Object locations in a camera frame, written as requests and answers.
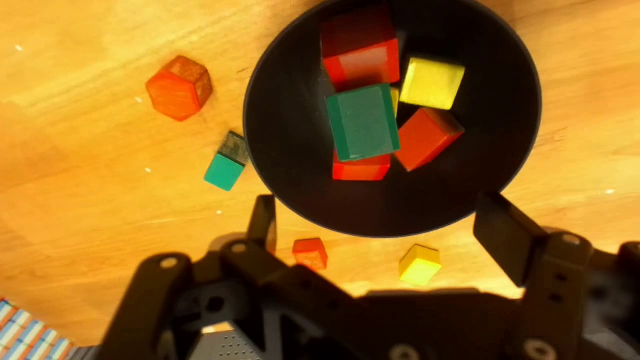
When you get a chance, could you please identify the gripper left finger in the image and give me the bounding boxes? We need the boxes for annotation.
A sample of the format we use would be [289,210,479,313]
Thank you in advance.
[97,194,368,360]

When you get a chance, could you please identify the striped cloth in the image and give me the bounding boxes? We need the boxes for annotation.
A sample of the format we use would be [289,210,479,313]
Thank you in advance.
[0,298,76,360]

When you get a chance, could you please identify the small red block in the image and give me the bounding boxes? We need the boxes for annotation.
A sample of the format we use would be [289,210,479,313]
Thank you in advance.
[292,237,329,271]

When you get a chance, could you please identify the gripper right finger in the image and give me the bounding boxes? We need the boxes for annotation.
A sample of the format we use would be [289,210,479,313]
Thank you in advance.
[473,192,640,360]

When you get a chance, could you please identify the small yellow block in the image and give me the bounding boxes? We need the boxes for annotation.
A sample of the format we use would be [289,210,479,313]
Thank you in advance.
[398,244,443,287]

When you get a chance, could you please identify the black bowl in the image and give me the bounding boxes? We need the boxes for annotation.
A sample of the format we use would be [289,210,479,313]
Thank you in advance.
[243,0,543,238]

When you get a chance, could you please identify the small green block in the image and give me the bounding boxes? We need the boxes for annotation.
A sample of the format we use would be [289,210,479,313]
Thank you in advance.
[203,130,250,192]

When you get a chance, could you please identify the large green block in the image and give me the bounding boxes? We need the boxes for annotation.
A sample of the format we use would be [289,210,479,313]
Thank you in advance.
[326,83,401,162]

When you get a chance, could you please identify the large yellow block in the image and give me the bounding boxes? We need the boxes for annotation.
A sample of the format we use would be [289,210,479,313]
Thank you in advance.
[399,56,466,111]

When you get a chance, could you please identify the orange-red block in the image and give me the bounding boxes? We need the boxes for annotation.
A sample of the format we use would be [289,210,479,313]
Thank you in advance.
[394,107,465,173]

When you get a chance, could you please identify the large red block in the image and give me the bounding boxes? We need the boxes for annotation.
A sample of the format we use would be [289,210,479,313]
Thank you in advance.
[320,7,401,92]

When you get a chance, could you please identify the orange hexagonal block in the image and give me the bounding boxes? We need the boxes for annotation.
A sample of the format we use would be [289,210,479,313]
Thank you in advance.
[145,55,214,122]

